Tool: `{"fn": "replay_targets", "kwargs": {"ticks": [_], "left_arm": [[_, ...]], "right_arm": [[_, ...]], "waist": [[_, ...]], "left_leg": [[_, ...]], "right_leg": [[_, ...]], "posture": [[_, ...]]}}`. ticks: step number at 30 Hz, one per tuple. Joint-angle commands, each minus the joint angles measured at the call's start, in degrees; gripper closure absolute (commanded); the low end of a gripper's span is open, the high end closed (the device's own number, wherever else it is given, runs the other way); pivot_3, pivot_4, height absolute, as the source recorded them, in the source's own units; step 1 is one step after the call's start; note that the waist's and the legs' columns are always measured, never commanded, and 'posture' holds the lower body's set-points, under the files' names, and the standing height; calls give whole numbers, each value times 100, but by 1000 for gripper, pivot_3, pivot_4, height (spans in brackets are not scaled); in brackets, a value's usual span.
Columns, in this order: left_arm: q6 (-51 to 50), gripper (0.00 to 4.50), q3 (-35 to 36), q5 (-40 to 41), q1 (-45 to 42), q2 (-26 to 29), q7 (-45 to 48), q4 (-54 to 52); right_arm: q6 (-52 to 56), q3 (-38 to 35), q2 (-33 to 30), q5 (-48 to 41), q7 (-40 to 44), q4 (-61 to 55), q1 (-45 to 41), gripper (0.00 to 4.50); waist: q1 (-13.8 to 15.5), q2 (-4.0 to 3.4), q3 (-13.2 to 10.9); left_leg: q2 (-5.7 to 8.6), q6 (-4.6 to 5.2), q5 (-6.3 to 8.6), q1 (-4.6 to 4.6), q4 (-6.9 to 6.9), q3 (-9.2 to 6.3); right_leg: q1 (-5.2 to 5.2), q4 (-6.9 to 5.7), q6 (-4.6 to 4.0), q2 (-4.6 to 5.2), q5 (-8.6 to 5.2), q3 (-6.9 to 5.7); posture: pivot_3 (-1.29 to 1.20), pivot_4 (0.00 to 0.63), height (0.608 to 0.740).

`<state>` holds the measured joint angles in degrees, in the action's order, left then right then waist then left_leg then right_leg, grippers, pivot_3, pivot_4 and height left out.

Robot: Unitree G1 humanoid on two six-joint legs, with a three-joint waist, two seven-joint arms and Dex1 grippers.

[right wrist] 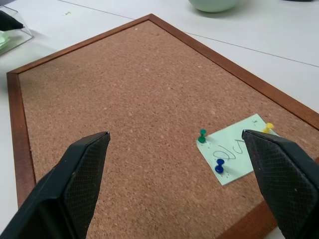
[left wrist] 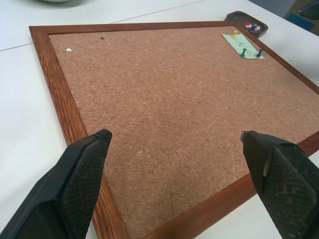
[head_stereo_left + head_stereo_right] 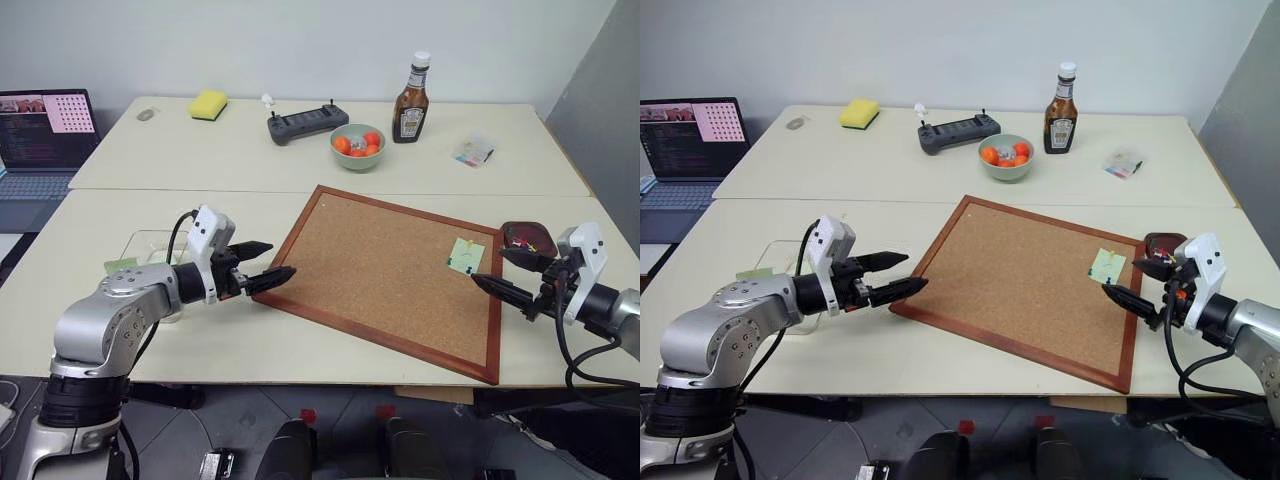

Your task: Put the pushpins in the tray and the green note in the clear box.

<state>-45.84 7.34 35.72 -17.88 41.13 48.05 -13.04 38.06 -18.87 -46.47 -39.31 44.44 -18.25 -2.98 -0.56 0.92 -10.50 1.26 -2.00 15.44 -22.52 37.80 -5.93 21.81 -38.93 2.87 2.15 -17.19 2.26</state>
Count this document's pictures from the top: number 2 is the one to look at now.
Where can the dark wooden pin tray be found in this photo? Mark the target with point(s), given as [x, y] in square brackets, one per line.
[251, 21]

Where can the yellow push pin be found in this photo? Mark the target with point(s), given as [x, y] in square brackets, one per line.
[234, 34]

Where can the green push pin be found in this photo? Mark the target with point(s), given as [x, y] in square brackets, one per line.
[236, 19]
[243, 52]

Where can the light green paper note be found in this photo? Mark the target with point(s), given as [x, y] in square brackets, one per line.
[243, 46]

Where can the wood-framed cork board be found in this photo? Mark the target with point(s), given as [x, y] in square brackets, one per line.
[169, 104]

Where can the blue push pin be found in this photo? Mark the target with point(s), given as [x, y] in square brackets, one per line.
[254, 26]
[259, 53]

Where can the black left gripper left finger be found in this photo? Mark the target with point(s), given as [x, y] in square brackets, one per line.
[74, 184]

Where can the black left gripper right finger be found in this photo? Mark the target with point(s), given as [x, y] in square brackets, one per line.
[286, 189]

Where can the teal chair seat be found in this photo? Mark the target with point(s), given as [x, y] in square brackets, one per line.
[300, 20]

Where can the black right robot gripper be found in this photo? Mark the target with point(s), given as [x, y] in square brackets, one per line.
[310, 11]

